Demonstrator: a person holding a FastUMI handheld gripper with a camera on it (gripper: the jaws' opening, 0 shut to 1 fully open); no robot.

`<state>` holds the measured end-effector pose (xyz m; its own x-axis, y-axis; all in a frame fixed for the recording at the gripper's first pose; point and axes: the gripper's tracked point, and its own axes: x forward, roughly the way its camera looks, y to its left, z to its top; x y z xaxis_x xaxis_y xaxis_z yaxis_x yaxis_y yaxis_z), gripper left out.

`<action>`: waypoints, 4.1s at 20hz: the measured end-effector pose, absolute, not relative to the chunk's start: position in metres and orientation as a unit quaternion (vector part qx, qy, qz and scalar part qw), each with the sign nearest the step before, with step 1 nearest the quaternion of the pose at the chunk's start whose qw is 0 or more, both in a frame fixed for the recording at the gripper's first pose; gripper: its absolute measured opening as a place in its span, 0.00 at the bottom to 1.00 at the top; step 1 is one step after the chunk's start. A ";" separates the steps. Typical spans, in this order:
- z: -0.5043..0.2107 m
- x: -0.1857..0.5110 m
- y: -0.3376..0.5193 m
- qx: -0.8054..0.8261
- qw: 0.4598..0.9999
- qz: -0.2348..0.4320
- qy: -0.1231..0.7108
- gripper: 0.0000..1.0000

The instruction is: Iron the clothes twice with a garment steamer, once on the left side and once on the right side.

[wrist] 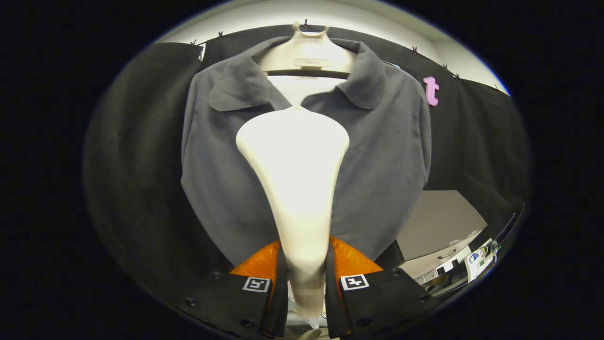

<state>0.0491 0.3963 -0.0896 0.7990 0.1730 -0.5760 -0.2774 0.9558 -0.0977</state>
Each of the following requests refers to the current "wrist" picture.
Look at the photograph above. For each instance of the grey drawer cabinet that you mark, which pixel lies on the grey drawer cabinet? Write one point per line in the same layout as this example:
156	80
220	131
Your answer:
439	222

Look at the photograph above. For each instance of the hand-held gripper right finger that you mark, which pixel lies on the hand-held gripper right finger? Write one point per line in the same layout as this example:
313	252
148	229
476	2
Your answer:
331	297

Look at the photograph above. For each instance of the white garment steamer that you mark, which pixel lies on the white garment steamer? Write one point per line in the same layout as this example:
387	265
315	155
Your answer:
295	179

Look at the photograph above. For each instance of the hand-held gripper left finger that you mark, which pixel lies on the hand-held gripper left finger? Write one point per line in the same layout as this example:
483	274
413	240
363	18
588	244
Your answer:
281	293

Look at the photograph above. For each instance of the white side desk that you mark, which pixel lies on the white side desk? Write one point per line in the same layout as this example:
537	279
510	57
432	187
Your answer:
475	270

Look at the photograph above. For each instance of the small blue label packet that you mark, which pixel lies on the small blue label packet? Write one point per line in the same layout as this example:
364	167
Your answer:
473	258

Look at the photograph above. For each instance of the cream garment hanger form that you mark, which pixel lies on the cream garment hanger form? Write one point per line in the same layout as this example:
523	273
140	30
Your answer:
306	49

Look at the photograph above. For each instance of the black computer monitor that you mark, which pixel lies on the black computer monitor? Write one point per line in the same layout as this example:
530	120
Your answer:
508	224

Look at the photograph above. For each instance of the grey collared shirt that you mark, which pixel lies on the grey collared shirt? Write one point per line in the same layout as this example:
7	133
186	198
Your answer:
222	179

